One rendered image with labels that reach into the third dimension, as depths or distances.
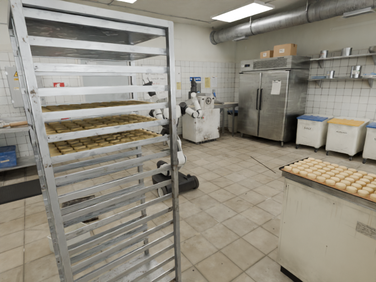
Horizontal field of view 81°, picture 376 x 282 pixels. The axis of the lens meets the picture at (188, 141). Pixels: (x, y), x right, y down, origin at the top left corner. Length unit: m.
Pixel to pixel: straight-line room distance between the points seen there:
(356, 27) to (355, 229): 4.78
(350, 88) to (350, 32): 1.11
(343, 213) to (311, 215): 0.21
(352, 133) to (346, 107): 0.86
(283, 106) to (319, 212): 3.92
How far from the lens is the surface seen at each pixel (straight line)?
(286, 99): 5.41
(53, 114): 1.02
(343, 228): 1.72
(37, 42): 1.02
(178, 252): 1.59
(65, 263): 1.24
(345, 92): 5.87
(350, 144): 5.25
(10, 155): 4.68
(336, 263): 1.86
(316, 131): 5.44
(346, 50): 5.67
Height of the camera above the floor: 1.53
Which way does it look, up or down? 15 degrees down
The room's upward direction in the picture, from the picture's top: 1 degrees counter-clockwise
